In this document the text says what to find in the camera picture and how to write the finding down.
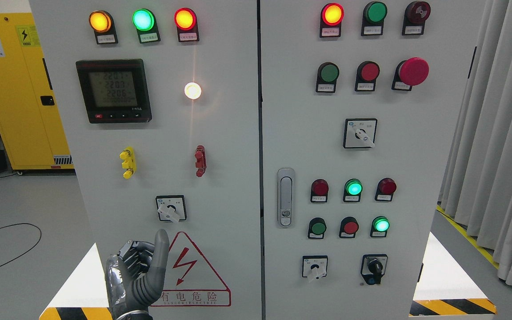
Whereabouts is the grey robotic humanoid hand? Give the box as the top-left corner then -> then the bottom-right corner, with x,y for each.
105,229 -> 169,315

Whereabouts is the rotary light switch door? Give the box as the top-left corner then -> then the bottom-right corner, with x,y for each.
155,195 -> 187,223

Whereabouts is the orange indicator light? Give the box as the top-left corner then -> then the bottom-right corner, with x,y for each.
89,10 -> 118,45

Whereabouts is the red electrical hazard sticker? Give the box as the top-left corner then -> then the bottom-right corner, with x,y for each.
152,232 -> 232,307

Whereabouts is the yellow terminal connector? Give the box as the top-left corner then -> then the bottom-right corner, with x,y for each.
119,146 -> 136,180

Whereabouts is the red terminal connector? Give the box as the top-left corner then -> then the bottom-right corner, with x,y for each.
194,144 -> 207,177

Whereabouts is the black digital power meter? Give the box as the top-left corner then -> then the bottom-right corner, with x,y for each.
76,59 -> 152,124

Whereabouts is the green push button lower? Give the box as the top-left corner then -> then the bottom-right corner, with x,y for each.
308,217 -> 327,239

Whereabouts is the green push button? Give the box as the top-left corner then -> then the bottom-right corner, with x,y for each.
308,217 -> 327,239
315,61 -> 340,93

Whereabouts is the small clear lamp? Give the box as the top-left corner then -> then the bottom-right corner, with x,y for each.
184,82 -> 202,100

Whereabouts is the grey electrical control cabinet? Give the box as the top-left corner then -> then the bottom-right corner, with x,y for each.
30,0 -> 493,320

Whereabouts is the dark red light middle left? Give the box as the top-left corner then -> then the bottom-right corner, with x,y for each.
310,180 -> 329,203

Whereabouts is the dark red light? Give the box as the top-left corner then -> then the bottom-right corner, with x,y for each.
375,177 -> 397,202
310,180 -> 329,203

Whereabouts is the red push button lower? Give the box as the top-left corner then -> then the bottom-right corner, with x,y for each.
339,216 -> 359,238

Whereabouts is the red push button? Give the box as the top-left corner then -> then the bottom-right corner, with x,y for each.
354,60 -> 380,92
339,216 -> 359,238

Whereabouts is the lit green light middle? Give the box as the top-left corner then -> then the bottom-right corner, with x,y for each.
343,179 -> 363,203

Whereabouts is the lit green light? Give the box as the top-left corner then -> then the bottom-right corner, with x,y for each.
370,216 -> 390,238
343,179 -> 363,203

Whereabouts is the lit green light lower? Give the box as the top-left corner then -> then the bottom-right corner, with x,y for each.
370,216 -> 390,238

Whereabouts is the yellow safety storage cabinet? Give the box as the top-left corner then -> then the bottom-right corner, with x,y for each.
0,13 -> 74,171

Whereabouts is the green indicator light top left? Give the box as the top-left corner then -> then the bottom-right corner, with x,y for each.
132,8 -> 161,43

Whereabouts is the red indicator light top left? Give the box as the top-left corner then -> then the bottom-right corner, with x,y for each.
173,8 -> 200,42

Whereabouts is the dark red light middle right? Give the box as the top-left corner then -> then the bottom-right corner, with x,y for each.
375,177 -> 397,202

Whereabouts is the green push button upper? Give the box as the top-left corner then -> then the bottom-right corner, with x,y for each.
315,61 -> 340,93

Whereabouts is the red push button upper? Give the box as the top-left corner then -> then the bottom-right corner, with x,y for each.
354,60 -> 380,92

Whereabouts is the red indicator light right door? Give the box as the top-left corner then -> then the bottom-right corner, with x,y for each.
319,3 -> 344,38

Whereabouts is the red emergency stop button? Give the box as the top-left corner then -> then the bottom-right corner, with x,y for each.
391,57 -> 429,92

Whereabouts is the dark green indicator light top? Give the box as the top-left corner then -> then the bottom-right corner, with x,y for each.
361,1 -> 388,36

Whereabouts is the grey curtain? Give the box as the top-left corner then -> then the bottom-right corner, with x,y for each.
439,0 -> 512,286

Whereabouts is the dark red buzzer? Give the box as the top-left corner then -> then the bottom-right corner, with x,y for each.
402,1 -> 431,35

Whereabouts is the black floor cable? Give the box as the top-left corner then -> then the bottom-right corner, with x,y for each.
0,223 -> 43,280

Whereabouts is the silver door latch handle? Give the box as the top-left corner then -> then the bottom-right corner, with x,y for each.
277,168 -> 295,227

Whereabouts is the rotary selector switch lower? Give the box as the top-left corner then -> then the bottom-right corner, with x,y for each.
301,255 -> 328,282

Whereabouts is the rotary selector switch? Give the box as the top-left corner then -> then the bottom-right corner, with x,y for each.
343,118 -> 377,148
301,255 -> 328,282

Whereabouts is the black key switch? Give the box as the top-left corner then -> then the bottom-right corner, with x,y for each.
361,254 -> 388,285

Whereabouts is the rotary selector switch upper right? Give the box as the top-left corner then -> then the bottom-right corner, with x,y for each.
343,118 -> 377,148

